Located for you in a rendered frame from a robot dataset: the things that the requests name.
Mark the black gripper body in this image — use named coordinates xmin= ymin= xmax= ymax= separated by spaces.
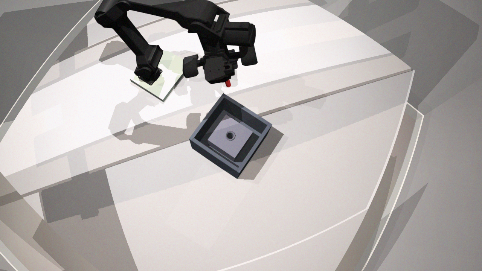
xmin=183 ymin=43 xmax=258 ymax=78

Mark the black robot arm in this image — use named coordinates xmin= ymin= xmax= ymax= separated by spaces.
xmin=94 ymin=0 xmax=256 ymax=85

